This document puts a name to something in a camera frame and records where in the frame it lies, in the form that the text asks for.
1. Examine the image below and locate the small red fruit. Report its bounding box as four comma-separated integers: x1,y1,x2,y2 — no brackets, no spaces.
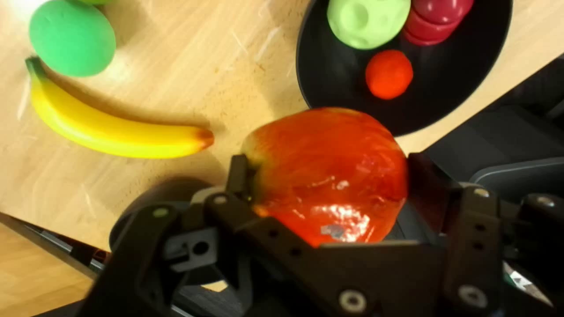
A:
362,48,415,103

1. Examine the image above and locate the pale green fruit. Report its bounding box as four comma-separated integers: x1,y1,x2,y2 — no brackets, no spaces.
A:
325,0,412,52

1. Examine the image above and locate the red apple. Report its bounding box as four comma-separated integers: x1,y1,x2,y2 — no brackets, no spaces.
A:
242,106,410,249
401,0,475,48

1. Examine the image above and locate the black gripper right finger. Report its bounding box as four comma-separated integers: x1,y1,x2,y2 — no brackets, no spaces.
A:
406,154,564,317

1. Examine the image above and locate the black round bowl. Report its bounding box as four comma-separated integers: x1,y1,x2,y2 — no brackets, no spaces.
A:
294,0,514,138

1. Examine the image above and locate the yellow plastic banana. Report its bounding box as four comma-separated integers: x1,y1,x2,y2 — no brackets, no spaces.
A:
22,55,216,162

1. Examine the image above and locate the bright green round fruit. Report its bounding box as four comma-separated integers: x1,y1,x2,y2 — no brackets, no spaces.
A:
27,0,117,80

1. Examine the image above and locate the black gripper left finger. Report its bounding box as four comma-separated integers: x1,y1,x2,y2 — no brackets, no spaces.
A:
75,154,380,317

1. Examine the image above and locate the round wooden stool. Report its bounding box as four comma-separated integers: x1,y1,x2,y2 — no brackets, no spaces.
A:
0,226,94,317

